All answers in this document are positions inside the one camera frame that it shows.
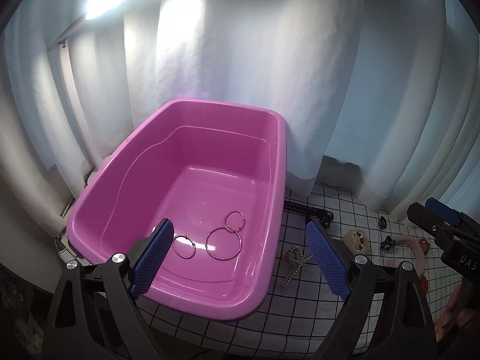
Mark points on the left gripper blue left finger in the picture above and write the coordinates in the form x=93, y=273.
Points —
x=146, y=257

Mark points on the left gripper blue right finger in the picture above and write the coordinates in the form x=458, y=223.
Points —
x=333, y=268

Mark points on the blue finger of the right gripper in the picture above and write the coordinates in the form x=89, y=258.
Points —
x=442, y=209
x=423, y=218

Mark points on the pink strawberry headband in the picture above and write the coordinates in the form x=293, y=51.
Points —
x=419, y=256

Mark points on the beige plush face clip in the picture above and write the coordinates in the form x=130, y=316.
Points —
x=356, y=241

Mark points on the black white scrunchie keyring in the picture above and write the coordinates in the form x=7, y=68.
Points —
x=387, y=244

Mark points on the pearl hair claw clip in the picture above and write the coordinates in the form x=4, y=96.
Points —
x=296, y=259

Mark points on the person's right hand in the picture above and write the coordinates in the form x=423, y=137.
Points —
x=461, y=314

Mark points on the black white checkered cloth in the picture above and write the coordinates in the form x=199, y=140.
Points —
x=93, y=316

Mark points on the pink plastic tub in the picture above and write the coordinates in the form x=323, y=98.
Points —
x=217, y=171

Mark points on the white curtain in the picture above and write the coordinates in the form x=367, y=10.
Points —
x=379, y=96

